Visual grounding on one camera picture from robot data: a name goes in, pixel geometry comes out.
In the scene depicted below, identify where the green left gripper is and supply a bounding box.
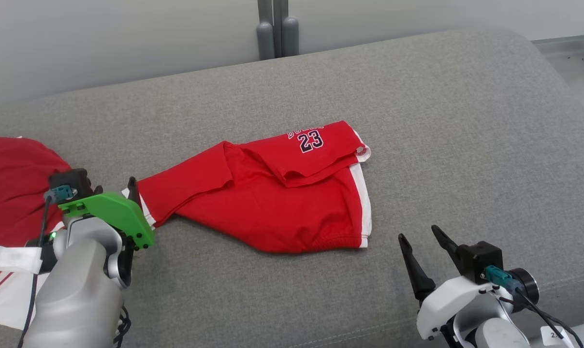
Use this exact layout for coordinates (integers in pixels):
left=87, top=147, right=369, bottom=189
left=58, top=177, right=155, bottom=251

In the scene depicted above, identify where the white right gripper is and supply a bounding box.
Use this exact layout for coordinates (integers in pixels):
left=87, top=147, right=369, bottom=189
left=398, top=225, right=496, bottom=341

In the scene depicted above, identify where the red and white t-shirt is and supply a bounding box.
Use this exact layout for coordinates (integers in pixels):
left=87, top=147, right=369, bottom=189
left=0, top=137, right=76, bottom=330

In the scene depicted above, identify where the red shorts number 23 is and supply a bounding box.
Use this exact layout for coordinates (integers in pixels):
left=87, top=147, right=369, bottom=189
left=136, top=120, right=372, bottom=254

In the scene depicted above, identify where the white tape strip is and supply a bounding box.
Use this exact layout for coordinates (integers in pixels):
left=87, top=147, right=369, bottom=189
left=0, top=242, right=44, bottom=274

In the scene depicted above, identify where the white paper cable tag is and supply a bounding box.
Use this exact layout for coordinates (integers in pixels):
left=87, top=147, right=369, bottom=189
left=540, top=326, right=576, bottom=348

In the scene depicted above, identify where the grey metal double frame post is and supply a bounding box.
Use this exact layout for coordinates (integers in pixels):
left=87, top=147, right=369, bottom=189
left=256, top=0, right=300, bottom=61

